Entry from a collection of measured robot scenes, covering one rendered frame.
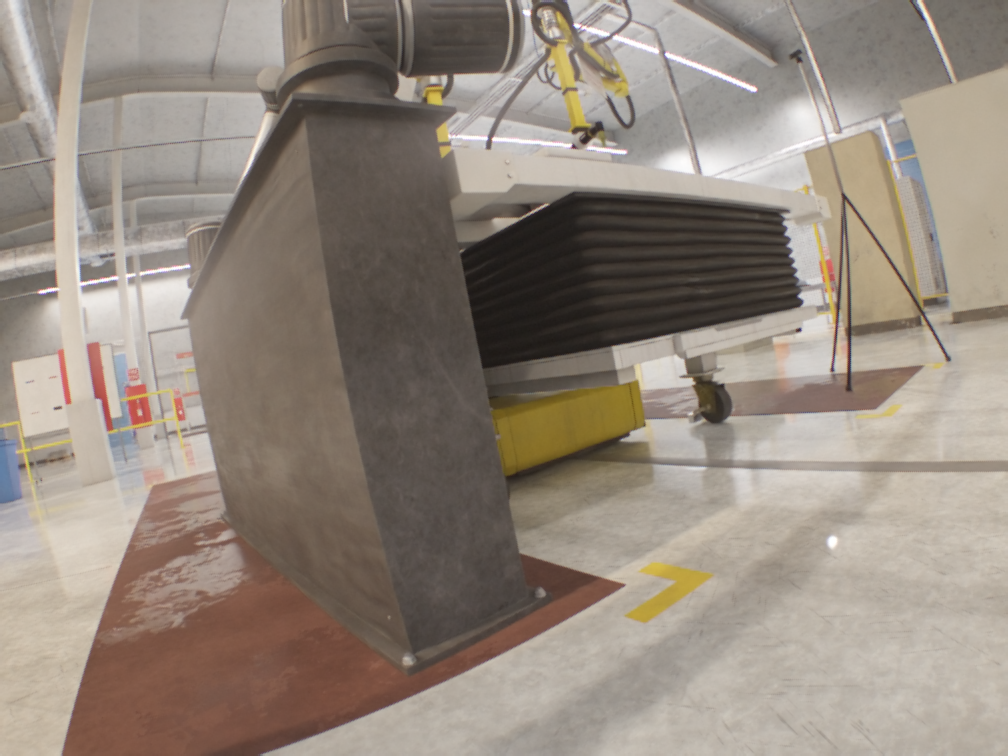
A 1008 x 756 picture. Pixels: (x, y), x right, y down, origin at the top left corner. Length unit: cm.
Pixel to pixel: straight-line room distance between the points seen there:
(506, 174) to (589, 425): 132
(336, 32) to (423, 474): 79
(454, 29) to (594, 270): 58
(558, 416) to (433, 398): 124
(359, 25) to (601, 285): 73
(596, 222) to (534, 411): 95
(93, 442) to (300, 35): 582
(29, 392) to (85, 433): 342
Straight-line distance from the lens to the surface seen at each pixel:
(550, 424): 204
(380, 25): 109
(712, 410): 236
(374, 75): 104
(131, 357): 1468
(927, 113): 567
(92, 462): 656
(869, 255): 577
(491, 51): 115
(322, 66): 101
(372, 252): 85
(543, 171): 113
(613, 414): 225
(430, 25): 111
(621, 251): 126
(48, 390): 980
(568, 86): 264
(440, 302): 89
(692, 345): 131
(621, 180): 128
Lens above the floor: 45
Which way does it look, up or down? 2 degrees down
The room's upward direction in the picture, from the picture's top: 11 degrees counter-clockwise
